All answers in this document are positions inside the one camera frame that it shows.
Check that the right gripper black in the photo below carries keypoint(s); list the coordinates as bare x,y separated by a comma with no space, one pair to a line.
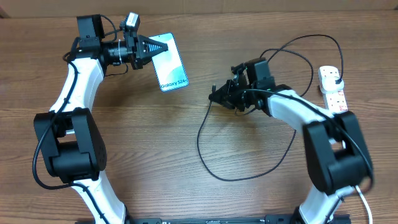
226,95

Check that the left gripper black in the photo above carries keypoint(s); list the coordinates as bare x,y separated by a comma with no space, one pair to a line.
142,43

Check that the Samsung Galaxy smartphone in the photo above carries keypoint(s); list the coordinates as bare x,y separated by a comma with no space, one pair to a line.
168,65

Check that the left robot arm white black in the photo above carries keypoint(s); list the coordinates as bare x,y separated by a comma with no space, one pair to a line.
70,151

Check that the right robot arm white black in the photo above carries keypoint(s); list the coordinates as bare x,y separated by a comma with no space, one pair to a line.
337,156

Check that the white charger plug adapter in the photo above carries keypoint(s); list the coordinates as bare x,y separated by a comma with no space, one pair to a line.
331,84

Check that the white power strip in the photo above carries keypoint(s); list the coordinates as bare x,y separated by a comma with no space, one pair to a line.
335,102

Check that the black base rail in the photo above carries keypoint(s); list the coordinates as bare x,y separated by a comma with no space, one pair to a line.
268,219

